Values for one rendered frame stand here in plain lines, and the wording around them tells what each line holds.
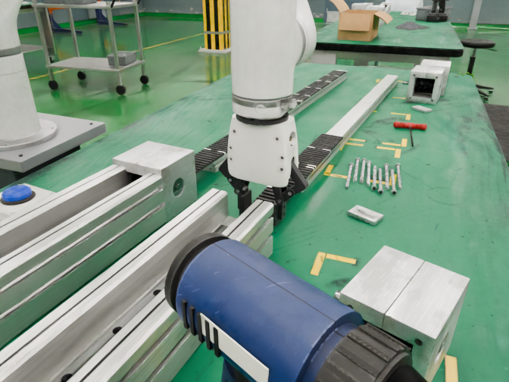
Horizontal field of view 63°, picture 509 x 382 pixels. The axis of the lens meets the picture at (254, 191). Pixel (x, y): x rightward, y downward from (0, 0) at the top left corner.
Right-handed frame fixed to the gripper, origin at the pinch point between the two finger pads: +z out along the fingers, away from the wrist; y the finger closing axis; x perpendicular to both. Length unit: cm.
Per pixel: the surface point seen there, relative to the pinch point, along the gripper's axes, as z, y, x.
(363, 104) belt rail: 0, 0, -67
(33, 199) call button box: -2.9, 29.4, 17.8
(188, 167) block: -3.9, 14.0, -0.6
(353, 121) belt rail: 0.1, -1.4, -49.7
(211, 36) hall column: 56, 355, -545
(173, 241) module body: -4.7, 2.2, 19.2
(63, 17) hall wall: 58, 849, -681
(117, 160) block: -6.3, 22.7, 6.5
